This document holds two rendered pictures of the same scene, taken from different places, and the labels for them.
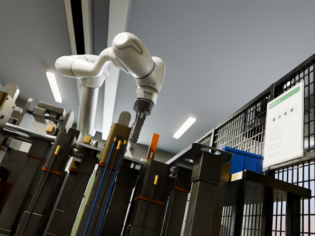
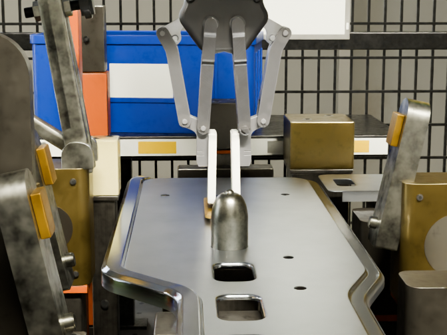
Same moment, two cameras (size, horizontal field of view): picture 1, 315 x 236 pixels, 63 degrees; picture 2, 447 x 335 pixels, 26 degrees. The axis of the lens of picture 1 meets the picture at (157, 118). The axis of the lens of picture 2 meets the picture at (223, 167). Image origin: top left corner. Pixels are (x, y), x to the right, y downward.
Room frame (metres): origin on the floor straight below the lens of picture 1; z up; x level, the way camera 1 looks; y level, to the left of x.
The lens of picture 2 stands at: (0.84, 1.00, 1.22)
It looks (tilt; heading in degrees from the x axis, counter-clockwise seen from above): 10 degrees down; 276
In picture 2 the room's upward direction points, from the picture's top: straight up
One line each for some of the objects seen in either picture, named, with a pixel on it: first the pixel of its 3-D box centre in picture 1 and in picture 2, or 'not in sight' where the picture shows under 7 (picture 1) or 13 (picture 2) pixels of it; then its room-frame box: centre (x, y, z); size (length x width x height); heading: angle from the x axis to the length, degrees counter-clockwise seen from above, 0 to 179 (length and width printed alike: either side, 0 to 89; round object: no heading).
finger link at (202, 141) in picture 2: not in sight; (193, 139); (0.96, 0.07, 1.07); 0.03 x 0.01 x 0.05; 8
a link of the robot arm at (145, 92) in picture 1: (146, 98); not in sight; (0.93, 0.07, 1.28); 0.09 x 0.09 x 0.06
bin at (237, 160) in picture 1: (228, 175); (151, 79); (1.07, -0.35, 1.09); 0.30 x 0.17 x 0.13; 179
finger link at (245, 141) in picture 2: (133, 142); (253, 139); (0.90, 0.06, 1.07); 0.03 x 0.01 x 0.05; 8
